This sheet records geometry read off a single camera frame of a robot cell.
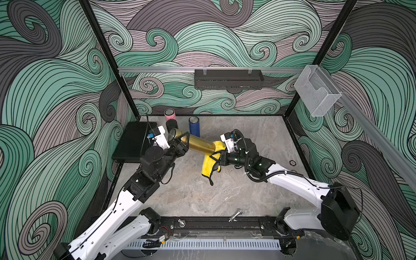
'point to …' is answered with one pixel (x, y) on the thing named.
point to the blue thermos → (194, 125)
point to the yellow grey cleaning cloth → (211, 162)
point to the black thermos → (171, 124)
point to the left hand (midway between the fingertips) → (185, 133)
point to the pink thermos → (169, 114)
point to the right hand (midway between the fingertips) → (208, 157)
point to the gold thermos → (196, 143)
